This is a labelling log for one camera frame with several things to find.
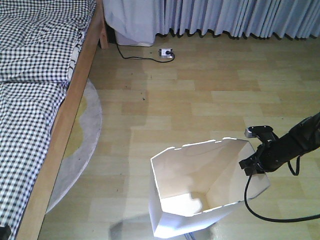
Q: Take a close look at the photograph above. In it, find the white plastic trash bin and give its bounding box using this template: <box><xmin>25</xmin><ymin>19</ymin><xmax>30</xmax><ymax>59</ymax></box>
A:
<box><xmin>148</xmin><ymin>137</ymin><xmax>270</xmax><ymax>239</ymax></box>

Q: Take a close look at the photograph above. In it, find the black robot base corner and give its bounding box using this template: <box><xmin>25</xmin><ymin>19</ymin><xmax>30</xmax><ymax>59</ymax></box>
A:
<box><xmin>0</xmin><ymin>225</ymin><xmax>12</xmax><ymax>240</ymax></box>

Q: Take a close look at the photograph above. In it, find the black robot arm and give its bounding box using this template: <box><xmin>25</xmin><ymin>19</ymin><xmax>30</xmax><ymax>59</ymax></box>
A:
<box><xmin>239</xmin><ymin>113</ymin><xmax>320</xmax><ymax>176</ymax></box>

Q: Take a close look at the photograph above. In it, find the white floor socket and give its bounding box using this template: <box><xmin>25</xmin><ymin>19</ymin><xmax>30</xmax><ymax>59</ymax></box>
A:
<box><xmin>158</xmin><ymin>48</ymin><xmax>175</xmax><ymax>59</ymax></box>

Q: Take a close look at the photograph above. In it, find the black socket cable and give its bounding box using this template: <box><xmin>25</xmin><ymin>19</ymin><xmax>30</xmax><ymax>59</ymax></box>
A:
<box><xmin>115</xmin><ymin>41</ymin><xmax>176</xmax><ymax>64</ymax></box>

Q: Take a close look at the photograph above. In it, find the black white checkered bedding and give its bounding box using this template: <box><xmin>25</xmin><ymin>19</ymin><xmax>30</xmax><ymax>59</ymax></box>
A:
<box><xmin>0</xmin><ymin>0</ymin><xmax>96</xmax><ymax>240</ymax></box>

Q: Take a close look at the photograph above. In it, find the wooden bed frame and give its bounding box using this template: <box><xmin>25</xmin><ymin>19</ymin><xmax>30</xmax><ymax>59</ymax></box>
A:
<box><xmin>16</xmin><ymin>0</ymin><xmax>108</xmax><ymax>240</ymax></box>

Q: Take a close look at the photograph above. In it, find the grey round rug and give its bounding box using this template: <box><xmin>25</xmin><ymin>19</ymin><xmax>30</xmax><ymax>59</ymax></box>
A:
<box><xmin>46</xmin><ymin>79</ymin><xmax>103</xmax><ymax>213</ymax></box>

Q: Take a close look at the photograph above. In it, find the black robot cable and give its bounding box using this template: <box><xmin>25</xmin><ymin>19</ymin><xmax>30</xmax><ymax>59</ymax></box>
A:
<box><xmin>244</xmin><ymin>173</ymin><xmax>320</xmax><ymax>223</ymax></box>

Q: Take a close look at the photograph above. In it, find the white sheer curtain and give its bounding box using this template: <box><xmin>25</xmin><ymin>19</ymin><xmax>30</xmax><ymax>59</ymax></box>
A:
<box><xmin>103</xmin><ymin>0</ymin><xmax>157</xmax><ymax>47</ymax></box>

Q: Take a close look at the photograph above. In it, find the light grey pleated curtain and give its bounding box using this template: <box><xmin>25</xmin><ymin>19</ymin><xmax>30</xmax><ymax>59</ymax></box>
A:
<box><xmin>153</xmin><ymin>0</ymin><xmax>320</xmax><ymax>39</ymax></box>

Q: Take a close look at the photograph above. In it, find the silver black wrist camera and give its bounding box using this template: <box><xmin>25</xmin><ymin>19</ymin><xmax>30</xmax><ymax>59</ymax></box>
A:
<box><xmin>244</xmin><ymin>125</ymin><xmax>279</xmax><ymax>144</ymax></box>

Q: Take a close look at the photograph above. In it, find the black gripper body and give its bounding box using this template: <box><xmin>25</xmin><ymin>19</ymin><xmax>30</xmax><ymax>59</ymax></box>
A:
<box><xmin>238</xmin><ymin>144</ymin><xmax>283</xmax><ymax>176</ymax></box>

